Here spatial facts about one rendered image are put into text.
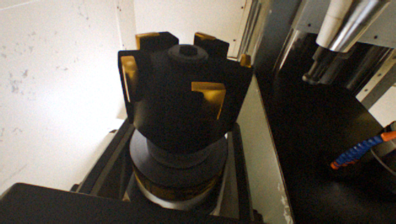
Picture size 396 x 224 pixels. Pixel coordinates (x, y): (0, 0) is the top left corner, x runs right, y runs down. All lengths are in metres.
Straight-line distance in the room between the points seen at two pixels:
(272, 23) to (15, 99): 0.85
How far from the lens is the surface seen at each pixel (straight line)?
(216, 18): 1.16
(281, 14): 0.83
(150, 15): 1.22
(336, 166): 0.56
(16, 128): 0.65
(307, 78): 0.20
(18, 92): 0.63
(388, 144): 0.63
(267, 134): 0.59
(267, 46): 0.86
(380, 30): 0.96
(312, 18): 0.82
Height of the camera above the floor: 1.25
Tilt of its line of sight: 41 degrees up
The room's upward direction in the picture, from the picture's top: 171 degrees counter-clockwise
